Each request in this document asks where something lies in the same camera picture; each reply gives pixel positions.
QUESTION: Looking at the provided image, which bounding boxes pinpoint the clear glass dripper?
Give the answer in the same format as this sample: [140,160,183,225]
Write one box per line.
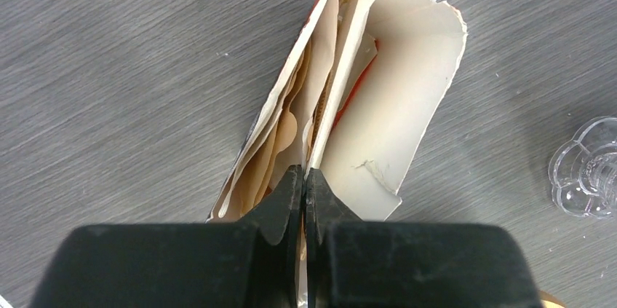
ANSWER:
[548,116,616,219]

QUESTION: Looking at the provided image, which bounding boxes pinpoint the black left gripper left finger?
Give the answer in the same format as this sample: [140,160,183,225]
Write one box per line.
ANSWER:
[31,165,303,307]

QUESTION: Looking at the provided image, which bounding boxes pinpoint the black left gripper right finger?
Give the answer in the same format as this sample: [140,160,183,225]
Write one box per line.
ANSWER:
[304,169,541,307]

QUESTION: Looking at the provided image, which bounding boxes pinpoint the orange coffee filter box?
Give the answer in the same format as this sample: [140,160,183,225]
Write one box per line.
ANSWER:
[208,0,467,221]

